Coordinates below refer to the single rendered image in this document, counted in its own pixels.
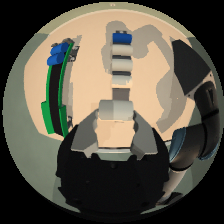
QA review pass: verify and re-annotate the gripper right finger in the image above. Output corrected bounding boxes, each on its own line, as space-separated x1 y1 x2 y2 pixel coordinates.
130 110 170 182

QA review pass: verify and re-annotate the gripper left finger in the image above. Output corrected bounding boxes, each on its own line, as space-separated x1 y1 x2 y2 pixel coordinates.
55 108 99 178

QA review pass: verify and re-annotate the blue plastic bar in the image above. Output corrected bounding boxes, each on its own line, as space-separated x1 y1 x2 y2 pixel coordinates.
47 52 65 66
113 33 132 43
50 42 69 55

